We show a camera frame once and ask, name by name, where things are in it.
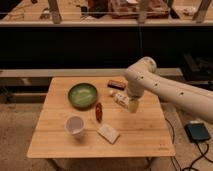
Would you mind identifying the brown tray on shelf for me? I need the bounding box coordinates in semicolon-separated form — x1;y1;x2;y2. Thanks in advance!
108;0;170;19

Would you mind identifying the wooden table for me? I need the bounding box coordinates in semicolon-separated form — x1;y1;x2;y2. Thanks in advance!
27;77;175;159

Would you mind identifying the green ceramic bowl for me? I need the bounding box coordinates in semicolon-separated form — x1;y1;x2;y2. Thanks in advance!
68;83;98;109

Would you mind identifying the wooden workbench shelf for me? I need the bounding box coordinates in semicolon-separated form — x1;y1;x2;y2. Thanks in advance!
0;0;213;27

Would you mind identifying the beige sponge block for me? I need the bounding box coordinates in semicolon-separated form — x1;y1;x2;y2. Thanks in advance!
98;124;120;144

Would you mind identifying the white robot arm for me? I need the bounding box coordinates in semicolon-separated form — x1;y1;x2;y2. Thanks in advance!
123;57;213;124

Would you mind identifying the red oblong object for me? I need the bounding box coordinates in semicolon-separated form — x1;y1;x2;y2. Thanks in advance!
95;103;103;122

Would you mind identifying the dark brown rectangular block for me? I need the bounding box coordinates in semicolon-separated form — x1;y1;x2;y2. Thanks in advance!
107;80;126;90

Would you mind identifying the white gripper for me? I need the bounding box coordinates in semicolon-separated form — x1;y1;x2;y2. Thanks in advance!
111;92;139;113

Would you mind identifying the black cable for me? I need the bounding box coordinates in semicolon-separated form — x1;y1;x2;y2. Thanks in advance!
164;116;213;171

